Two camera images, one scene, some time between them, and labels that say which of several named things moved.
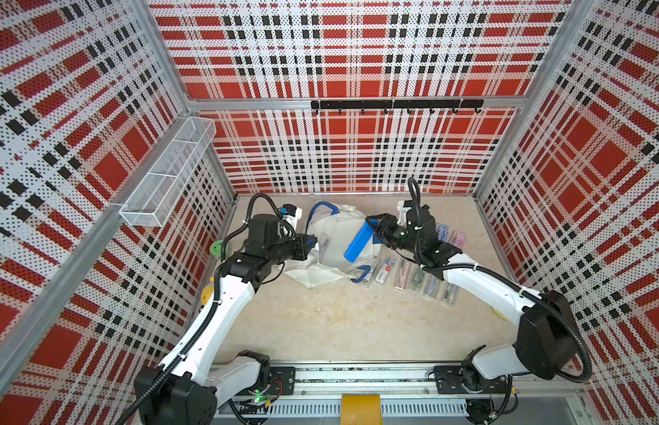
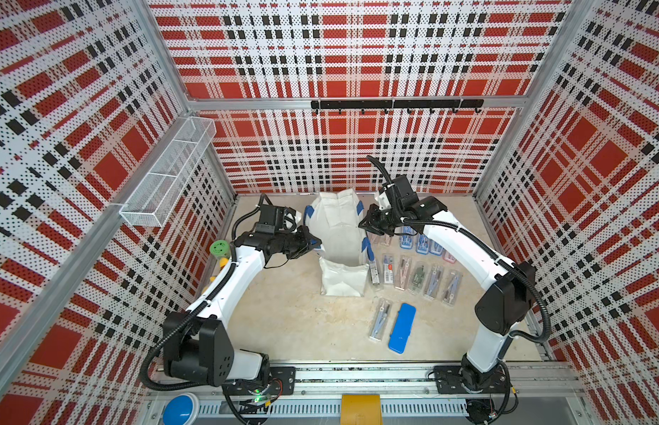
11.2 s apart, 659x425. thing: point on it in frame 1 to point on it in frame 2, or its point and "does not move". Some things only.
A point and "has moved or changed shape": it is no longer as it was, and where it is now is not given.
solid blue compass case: [360, 242] to [402, 328]
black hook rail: [398, 104] does not move
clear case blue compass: [369, 276] to [381, 319]
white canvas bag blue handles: [335, 226] has moved or changed shape
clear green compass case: [417, 280] does not move
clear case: [450, 293] does not move
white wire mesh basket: [148, 204] does not move
